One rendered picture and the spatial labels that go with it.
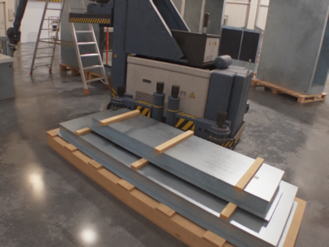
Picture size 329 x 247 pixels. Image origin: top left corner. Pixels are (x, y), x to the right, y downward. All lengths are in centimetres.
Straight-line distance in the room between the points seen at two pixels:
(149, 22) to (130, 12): 29
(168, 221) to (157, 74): 166
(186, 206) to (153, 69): 165
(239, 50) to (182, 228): 699
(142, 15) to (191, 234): 229
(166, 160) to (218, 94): 100
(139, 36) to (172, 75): 64
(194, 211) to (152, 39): 193
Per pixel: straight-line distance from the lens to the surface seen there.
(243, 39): 799
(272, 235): 149
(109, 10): 315
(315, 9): 631
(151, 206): 163
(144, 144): 182
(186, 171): 166
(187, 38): 267
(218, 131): 228
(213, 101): 247
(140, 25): 287
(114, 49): 312
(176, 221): 155
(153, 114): 258
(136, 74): 285
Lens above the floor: 124
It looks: 22 degrees down
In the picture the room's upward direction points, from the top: 6 degrees clockwise
